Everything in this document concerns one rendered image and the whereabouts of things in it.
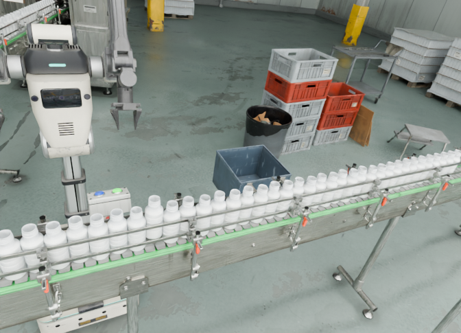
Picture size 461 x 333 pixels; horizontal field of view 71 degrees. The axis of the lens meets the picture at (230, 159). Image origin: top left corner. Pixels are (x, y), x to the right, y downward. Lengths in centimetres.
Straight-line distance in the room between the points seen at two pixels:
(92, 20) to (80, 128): 309
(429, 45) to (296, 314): 658
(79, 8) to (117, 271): 375
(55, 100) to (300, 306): 189
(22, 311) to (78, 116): 76
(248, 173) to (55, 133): 110
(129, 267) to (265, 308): 130
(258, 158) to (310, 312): 107
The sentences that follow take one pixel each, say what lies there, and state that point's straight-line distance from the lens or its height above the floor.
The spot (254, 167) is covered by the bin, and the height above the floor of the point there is 79.
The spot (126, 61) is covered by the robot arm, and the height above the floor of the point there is 150.
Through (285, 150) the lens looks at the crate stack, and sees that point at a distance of 382.
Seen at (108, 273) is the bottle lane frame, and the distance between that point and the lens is 120.
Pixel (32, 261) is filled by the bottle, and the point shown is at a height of 106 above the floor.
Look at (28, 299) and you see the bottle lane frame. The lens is 123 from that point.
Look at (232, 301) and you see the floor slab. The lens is 231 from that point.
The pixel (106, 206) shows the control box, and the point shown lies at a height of 109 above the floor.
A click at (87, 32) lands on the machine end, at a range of 461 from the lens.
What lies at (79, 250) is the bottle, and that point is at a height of 106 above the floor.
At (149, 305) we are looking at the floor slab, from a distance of 226.
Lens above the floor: 190
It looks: 32 degrees down
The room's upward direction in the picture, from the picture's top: 10 degrees clockwise
